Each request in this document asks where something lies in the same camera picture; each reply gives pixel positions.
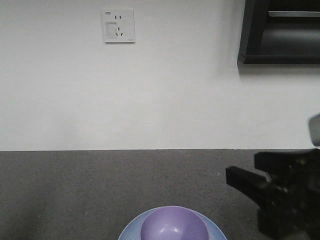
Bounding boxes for right white wall socket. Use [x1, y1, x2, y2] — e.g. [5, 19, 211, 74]
[100, 8, 136, 44]

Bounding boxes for blue plastic plate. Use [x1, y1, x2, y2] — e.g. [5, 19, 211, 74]
[119, 206, 226, 240]

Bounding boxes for purple plastic bowl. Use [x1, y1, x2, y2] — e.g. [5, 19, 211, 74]
[140, 206, 209, 240]

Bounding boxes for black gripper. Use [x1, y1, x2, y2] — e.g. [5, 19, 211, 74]
[225, 148, 320, 240]

